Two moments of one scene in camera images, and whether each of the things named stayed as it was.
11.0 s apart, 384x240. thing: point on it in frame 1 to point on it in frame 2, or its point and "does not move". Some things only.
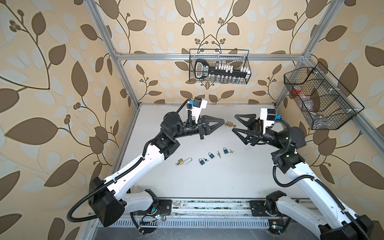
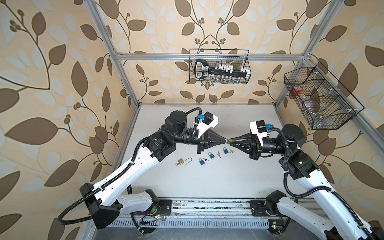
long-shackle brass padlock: (181, 161) does not move
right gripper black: (255, 133) to (253, 149)
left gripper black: (202, 126) to (204, 141)
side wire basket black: (325, 103) does not move
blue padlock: (201, 161) does not move
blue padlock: (211, 155) does not move
